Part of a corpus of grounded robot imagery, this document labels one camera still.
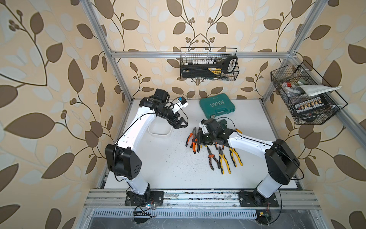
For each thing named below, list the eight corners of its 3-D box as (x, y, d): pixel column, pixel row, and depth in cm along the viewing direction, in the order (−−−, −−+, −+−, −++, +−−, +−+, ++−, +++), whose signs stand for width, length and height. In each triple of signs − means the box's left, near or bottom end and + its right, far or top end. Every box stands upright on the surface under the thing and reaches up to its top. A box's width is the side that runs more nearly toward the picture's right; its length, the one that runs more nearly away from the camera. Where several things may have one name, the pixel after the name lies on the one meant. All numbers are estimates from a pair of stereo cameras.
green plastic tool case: (208, 121, 109) (209, 117, 105) (197, 104, 121) (197, 100, 116) (235, 111, 116) (237, 107, 111) (222, 96, 127) (223, 91, 123)
